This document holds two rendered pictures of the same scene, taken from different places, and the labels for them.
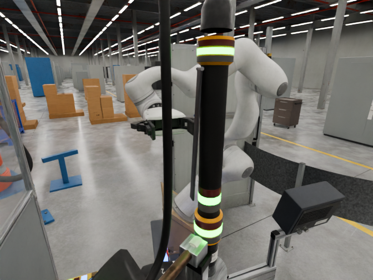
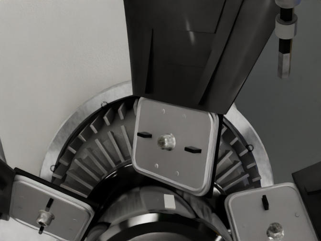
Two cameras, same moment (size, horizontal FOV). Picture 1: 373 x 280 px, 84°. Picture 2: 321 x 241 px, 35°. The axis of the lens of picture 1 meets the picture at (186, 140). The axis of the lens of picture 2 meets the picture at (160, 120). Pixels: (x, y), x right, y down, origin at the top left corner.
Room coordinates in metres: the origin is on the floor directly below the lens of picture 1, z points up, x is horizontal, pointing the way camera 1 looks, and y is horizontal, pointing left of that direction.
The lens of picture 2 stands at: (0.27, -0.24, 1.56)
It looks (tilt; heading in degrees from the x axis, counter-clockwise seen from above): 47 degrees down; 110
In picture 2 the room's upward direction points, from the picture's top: 12 degrees counter-clockwise
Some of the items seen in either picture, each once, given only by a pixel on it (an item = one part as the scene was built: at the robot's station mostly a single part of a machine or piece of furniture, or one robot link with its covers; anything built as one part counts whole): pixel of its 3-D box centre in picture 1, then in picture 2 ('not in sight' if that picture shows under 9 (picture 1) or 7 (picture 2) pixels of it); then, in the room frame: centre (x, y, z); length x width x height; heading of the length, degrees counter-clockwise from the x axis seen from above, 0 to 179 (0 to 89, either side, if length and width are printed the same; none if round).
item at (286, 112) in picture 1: (287, 113); not in sight; (6.57, -3.21, 0.45); 0.68 x 0.47 x 0.90; 32
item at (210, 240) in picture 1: (207, 230); not in sight; (0.27, -0.03, 1.53); 0.04 x 0.04 x 0.01
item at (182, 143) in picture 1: (216, 131); not in sight; (2.28, -0.34, 1.10); 1.21 x 0.06 x 2.20; 109
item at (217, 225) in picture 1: (208, 216); not in sight; (0.27, -0.03, 1.56); 0.04 x 0.04 x 0.01
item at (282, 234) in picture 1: (292, 229); not in sight; (0.81, -0.51, 1.04); 0.24 x 0.03 x 0.03; 109
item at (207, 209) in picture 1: (208, 202); not in sight; (0.27, -0.03, 1.58); 0.03 x 0.03 x 0.01
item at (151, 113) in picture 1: (162, 119); not in sight; (0.54, 0.06, 1.65); 0.11 x 0.10 x 0.07; 20
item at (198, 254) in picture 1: (203, 255); not in sight; (0.26, -0.03, 1.49); 0.09 x 0.07 x 0.10; 144
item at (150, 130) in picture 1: (145, 129); not in sight; (0.44, 0.09, 1.65); 0.07 x 0.03 x 0.03; 20
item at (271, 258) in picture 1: (273, 249); not in sight; (0.78, -0.42, 0.96); 0.03 x 0.03 x 0.20; 19
